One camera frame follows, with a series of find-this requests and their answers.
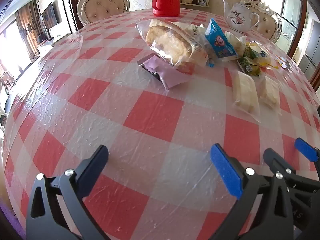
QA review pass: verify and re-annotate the white floral teapot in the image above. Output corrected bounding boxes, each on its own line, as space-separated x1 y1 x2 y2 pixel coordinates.
222 0 261 33

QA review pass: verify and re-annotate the red checkered tablecloth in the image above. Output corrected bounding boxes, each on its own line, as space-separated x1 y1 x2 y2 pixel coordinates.
1 7 320 240

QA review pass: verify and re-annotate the purple snack packet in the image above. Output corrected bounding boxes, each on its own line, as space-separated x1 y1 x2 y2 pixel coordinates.
137 54 192 90

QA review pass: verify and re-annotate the cream tufted chair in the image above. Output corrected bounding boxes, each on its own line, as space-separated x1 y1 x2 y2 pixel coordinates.
77 0 130 27
239 0 282 43

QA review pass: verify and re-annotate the clear sandwich cake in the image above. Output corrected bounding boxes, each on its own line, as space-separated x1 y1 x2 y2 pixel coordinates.
231 70 262 123
258 75 280 109

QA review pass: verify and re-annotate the green snack packet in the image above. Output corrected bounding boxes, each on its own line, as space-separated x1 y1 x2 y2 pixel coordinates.
244 45 258 58
237 56 262 77

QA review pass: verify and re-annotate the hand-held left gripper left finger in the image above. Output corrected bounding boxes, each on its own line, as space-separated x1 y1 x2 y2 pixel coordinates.
26 144 110 240

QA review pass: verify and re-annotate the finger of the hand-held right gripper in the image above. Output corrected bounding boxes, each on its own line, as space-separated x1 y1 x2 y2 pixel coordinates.
294 138 320 178
263 148 313 193

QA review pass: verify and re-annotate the brown patterned curtain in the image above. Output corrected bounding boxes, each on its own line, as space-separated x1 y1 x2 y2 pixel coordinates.
15 1 44 55

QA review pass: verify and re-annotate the large clear bread bag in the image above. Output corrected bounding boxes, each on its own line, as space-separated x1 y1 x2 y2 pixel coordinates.
136 19 209 75

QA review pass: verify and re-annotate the white television cabinet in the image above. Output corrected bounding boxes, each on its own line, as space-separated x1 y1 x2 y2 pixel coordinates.
37 37 55 48

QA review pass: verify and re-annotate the blue cartoon snack packet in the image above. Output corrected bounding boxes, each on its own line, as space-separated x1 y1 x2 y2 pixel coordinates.
204 18 238 60

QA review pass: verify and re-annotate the television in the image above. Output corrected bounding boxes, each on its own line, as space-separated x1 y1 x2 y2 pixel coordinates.
41 2 56 32

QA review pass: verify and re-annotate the brown framed glass door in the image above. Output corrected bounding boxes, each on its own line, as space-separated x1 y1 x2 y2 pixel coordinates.
261 0 320 90

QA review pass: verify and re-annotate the small clear yellow packet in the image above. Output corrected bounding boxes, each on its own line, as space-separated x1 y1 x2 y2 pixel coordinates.
276 56 292 70

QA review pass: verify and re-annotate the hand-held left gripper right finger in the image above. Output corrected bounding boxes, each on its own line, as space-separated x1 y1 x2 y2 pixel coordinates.
210 144 294 240

